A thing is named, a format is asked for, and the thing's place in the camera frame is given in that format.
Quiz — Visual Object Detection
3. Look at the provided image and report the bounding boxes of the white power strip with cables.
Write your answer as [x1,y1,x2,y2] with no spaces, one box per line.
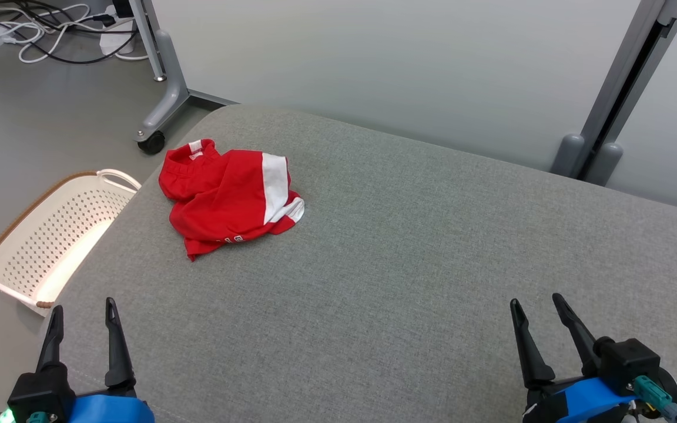
[0,0,139,65]

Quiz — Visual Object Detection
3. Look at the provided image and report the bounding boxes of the white perforated laundry basket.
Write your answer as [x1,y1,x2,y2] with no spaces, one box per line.
[0,169,143,318]

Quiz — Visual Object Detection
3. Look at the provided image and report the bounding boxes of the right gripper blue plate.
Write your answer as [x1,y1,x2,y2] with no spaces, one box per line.
[509,292,640,423]

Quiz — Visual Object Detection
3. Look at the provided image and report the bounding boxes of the red white Bulls shorts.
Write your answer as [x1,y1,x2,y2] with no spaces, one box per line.
[158,139,306,262]

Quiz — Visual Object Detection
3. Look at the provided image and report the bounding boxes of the teal right camera connector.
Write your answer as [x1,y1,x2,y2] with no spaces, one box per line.
[632,376,677,422]

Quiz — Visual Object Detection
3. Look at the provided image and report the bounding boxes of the grey partition leg with foot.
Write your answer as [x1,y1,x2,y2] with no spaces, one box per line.
[129,0,239,155]

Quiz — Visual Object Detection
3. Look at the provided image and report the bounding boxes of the white cable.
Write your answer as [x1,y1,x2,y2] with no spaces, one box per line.
[0,3,92,64]

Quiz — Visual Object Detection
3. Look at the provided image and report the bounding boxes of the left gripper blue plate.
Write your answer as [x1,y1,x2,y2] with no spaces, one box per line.
[35,297,156,423]

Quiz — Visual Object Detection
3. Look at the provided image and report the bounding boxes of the grey double partition post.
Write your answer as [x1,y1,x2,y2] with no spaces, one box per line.
[550,0,677,187]

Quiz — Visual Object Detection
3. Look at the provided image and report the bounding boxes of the black caster wheel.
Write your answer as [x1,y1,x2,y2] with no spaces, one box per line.
[137,130,166,156]

